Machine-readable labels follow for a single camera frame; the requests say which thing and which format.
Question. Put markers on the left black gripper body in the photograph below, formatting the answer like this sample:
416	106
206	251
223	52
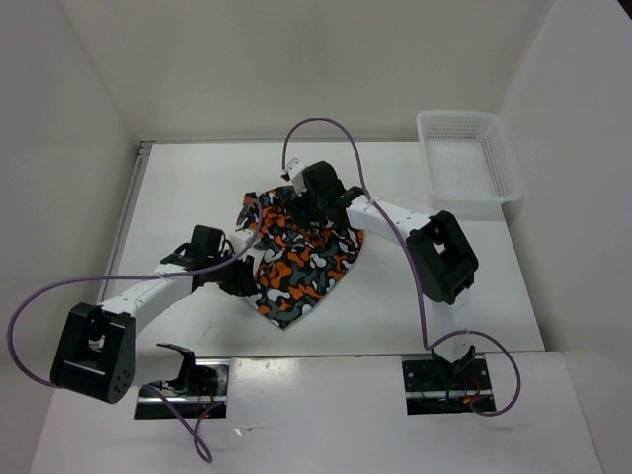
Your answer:
232	276

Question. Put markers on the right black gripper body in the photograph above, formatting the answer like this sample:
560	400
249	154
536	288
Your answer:
312	202

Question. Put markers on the orange camouflage shorts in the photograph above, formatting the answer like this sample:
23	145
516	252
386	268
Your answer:
303	257

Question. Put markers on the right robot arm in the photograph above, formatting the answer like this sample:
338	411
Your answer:
443	262

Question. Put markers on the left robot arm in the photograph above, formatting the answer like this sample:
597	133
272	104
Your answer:
97	354

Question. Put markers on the white plastic basket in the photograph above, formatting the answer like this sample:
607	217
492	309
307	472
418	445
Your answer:
469	159

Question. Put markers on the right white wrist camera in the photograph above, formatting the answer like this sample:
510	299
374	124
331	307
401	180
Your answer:
293	174

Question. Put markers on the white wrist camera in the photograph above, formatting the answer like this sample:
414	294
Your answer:
293	174
240	241

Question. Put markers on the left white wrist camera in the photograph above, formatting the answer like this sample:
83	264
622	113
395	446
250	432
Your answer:
240	241

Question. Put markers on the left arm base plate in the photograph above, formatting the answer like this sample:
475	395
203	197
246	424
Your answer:
203	394

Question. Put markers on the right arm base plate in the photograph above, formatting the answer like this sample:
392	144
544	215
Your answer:
426	393

